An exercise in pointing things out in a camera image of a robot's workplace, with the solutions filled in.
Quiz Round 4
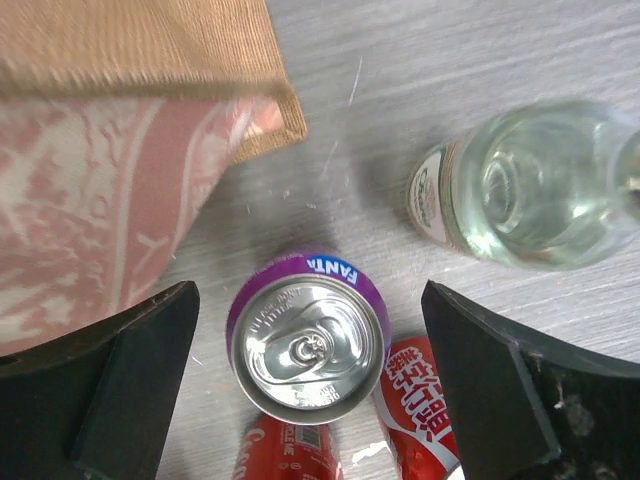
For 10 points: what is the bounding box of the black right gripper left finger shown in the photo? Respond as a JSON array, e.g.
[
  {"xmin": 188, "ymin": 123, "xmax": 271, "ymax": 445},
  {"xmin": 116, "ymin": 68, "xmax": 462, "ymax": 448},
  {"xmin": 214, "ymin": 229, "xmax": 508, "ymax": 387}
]
[{"xmin": 1, "ymin": 281, "xmax": 200, "ymax": 479}]

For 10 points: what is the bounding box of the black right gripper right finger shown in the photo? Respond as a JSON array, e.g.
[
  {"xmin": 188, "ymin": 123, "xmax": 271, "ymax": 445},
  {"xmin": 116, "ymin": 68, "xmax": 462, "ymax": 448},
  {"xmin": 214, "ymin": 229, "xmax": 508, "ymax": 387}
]
[{"xmin": 421, "ymin": 281, "xmax": 639, "ymax": 479}]

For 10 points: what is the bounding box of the red coke can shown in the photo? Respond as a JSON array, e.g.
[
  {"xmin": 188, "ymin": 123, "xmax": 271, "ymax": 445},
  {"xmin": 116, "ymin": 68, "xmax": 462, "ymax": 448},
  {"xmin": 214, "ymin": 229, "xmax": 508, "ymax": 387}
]
[
  {"xmin": 373, "ymin": 336, "xmax": 459, "ymax": 480},
  {"xmin": 231, "ymin": 415, "xmax": 344, "ymax": 480}
]

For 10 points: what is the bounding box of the clear glass bottle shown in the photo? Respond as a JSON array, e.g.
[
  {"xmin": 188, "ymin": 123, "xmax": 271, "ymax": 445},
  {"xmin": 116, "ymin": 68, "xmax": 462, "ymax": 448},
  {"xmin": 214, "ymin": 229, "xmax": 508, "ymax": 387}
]
[{"xmin": 407, "ymin": 100, "xmax": 639, "ymax": 271}]

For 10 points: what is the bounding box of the canvas tote bag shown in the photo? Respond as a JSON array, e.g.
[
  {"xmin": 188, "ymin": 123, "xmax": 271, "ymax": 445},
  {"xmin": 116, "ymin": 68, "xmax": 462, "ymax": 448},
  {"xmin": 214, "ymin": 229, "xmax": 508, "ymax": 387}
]
[{"xmin": 1, "ymin": 1, "xmax": 307, "ymax": 355}]

